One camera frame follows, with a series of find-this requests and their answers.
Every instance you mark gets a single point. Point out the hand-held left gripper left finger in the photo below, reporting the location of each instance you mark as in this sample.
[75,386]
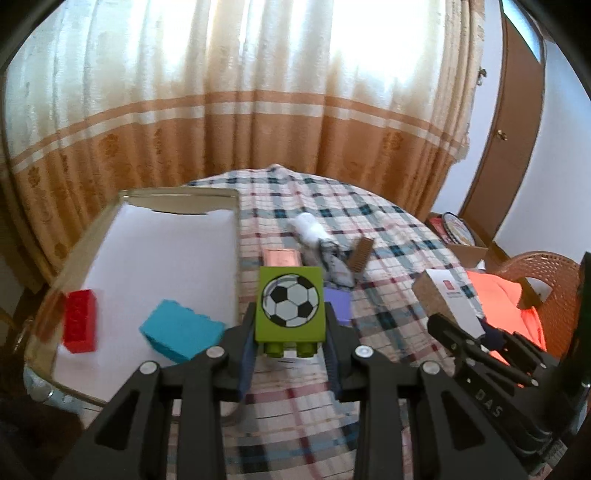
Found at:
[248,350]

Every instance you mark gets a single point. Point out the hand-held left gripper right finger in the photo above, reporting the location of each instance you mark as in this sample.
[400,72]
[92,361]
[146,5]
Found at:
[330,355]

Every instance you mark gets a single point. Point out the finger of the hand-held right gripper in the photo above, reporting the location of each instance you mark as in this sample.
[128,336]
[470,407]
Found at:
[517,344]
[450,334]

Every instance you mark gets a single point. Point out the white and tan box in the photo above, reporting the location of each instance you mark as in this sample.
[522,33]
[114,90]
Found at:
[445,295]

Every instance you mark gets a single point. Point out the purple toy block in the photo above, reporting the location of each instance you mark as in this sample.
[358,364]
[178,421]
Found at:
[339,304]

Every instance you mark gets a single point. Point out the green block with soccer ball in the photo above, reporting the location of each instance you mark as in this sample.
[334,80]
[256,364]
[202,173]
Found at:
[290,302]

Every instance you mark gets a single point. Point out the teal toy block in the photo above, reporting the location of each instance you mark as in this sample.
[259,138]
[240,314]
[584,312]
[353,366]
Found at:
[180,330]

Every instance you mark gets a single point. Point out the brown comb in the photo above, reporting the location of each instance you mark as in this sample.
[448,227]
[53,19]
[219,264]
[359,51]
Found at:
[361,254]

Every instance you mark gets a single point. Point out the cardboard box with white lining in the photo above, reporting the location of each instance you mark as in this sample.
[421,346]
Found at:
[161,258]

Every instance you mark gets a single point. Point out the red toy block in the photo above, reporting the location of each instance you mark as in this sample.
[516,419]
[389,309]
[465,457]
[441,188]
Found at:
[81,321]

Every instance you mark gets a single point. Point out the orange cloth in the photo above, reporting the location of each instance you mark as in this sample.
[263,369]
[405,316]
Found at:
[501,295]

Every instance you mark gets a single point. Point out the brown plastic chair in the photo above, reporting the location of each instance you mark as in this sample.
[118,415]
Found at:
[554,281]

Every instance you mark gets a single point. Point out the plaid tablecloth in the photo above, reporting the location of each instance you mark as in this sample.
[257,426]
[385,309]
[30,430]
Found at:
[378,295]

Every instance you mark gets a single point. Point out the small cardboard box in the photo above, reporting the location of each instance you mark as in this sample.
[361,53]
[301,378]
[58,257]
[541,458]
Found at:
[471,256]

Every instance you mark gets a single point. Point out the white rolled cloth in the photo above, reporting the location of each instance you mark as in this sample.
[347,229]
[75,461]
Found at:
[338,267]

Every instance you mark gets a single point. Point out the copper pink box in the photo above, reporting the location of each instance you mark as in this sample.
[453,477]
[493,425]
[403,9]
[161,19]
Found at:
[281,257]

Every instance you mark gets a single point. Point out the round printed tin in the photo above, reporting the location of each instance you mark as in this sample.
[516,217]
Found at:
[458,228]

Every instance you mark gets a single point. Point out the white plastic bottle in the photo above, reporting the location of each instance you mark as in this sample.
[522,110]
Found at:
[308,228]

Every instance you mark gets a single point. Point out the wooden door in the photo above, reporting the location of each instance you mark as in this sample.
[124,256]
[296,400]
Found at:
[512,138]

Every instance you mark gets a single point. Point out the cream and orange curtain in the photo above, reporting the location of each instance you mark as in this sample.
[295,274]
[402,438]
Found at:
[231,115]

